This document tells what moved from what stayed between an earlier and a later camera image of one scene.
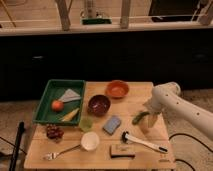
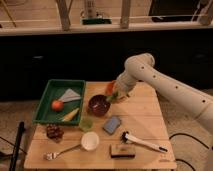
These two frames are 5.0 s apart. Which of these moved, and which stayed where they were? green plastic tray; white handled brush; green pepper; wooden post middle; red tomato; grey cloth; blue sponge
Moved: green pepper
Stayed: red tomato; grey cloth; white handled brush; green plastic tray; wooden post middle; blue sponge
